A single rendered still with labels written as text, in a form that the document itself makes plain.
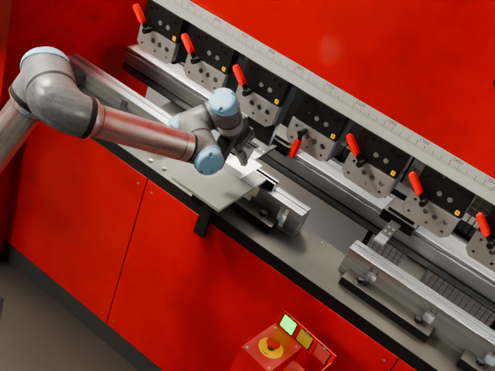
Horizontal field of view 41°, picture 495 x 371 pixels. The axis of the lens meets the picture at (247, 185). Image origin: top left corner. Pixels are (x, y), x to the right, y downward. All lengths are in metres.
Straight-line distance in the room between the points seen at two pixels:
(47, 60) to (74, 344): 1.44
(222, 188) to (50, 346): 1.08
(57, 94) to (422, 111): 0.91
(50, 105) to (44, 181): 1.14
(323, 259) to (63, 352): 1.14
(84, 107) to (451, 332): 1.21
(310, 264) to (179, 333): 0.63
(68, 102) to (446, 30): 0.91
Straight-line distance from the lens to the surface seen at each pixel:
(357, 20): 1.80
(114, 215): 2.39
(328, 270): 2.06
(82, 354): 2.72
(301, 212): 2.07
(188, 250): 2.22
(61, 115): 1.49
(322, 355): 1.90
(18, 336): 2.75
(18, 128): 1.64
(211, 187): 1.97
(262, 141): 2.06
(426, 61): 1.75
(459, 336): 2.04
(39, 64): 1.57
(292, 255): 2.05
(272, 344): 1.86
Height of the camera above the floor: 2.12
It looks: 34 degrees down
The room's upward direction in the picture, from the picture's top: 22 degrees clockwise
